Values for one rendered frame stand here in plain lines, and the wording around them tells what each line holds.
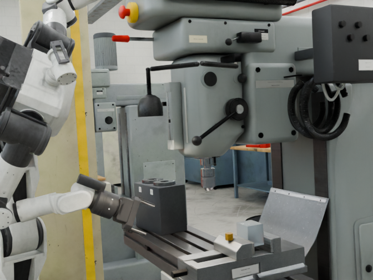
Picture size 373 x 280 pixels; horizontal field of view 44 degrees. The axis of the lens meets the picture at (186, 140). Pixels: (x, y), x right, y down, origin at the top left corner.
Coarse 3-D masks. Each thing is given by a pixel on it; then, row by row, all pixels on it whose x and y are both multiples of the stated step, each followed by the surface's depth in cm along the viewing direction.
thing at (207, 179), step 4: (200, 172) 151; (204, 172) 149; (208, 172) 148; (212, 172) 149; (204, 176) 149; (208, 176) 148; (212, 176) 149; (204, 180) 149; (208, 180) 149; (212, 180) 149; (204, 184) 149; (208, 184) 149; (212, 184) 149
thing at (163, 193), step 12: (144, 180) 192; (156, 180) 190; (168, 180) 188; (144, 192) 188; (156, 192) 179; (168, 192) 180; (180, 192) 183; (144, 204) 189; (156, 204) 180; (168, 204) 180; (180, 204) 183; (144, 216) 189; (156, 216) 181; (168, 216) 180; (180, 216) 183; (144, 228) 190; (156, 228) 181; (168, 228) 180; (180, 228) 183
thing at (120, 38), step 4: (112, 36) 146; (116, 36) 146; (120, 36) 146; (124, 36) 147; (128, 36) 147; (112, 40) 146; (116, 40) 146; (120, 40) 146; (124, 40) 147; (128, 40) 147; (132, 40) 148; (136, 40) 149; (140, 40) 150; (144, 40) 150; (148, 40) 151; (152, 40) 151
